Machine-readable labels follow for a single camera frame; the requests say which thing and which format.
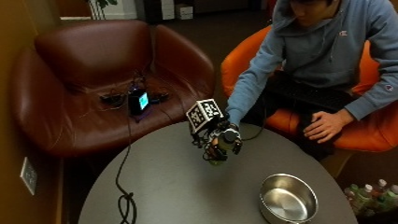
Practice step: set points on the green bottle with grey cap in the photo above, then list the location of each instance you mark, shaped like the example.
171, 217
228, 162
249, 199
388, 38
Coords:
227, 139

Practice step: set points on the group of plastic bottles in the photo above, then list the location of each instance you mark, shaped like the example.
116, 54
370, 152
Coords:
373, 197

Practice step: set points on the orange armchair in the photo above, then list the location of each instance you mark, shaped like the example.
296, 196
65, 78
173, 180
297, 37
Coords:
365, 124

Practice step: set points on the black device with lit screen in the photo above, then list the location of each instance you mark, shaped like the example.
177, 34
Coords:
139, 101

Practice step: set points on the person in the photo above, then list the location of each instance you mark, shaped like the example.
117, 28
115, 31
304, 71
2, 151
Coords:
318, 62

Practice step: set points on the white wall outlet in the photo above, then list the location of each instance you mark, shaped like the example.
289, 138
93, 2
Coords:
28, 175

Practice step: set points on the steel bowl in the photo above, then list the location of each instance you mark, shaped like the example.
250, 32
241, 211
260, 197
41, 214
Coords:
288, 199

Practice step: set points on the brown leather armchair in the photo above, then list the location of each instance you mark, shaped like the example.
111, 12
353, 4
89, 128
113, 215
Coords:
104, 84

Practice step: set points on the white marker cube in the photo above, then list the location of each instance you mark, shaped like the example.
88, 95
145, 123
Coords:
204, 114

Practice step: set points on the white box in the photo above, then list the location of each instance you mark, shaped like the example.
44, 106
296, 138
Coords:
184, 11

